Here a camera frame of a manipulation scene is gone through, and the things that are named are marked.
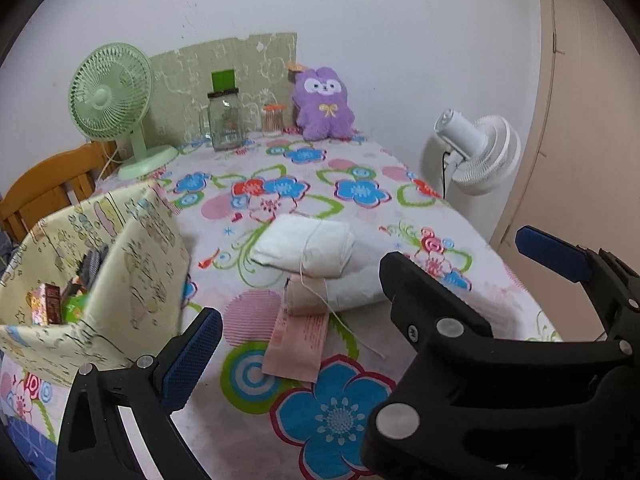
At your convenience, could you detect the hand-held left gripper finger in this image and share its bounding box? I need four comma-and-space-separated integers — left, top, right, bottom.
56, 307, 223, 480

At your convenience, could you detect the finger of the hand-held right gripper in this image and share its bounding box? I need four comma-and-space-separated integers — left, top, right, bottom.
361, 251, 632, 480
516, 226, 640, 332

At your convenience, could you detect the white thin cloth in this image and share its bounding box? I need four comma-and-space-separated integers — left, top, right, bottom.
320, 260, 397, 312

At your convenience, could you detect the pink packet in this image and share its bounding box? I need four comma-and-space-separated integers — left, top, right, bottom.
262, 310, 331, 384

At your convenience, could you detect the yellow fabric storage box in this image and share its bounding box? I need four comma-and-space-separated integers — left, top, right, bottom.
0, 180, 193, 386

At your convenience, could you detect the orange green snack packet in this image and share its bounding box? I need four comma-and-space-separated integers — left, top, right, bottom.
65, 292, 96, 324

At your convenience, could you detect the grey sock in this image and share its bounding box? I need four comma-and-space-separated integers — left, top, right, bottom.
80, 246, 110, 288

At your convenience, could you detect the white towel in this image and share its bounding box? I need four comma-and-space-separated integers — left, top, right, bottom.
250, 214, 356, 279

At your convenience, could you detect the pink yellow tissue pack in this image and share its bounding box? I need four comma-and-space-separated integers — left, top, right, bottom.
27, 284, 66, 326

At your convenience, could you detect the white standing fan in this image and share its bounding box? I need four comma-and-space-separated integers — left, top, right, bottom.
420, 108, 522, 197

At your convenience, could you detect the floral tablecloth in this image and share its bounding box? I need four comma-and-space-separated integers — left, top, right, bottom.
0, 127, 566, 480

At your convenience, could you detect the beige door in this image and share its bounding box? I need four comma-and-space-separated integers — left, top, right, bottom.
487, 0, 640, 281

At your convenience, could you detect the purple plush toy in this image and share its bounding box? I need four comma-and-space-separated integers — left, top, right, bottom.
287, 62, 357, 141

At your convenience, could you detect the wooden chair headboard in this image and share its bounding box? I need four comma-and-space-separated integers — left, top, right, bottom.
0, 141, 118, 233

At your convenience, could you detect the glass jar green lid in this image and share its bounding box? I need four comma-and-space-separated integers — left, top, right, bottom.
200, 67, 246, 152

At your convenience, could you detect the toothpick container orange lid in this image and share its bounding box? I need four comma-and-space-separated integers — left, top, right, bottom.
261, 104, 287, 138

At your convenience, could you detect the green desk fan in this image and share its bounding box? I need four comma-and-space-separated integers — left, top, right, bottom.
69, 42, 179, 181

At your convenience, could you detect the green patterned board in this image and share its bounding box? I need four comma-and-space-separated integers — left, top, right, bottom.
150, 32, 298, 143

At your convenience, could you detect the desk fan cable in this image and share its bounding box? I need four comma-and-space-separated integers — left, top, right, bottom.
101, 139, 124, 181

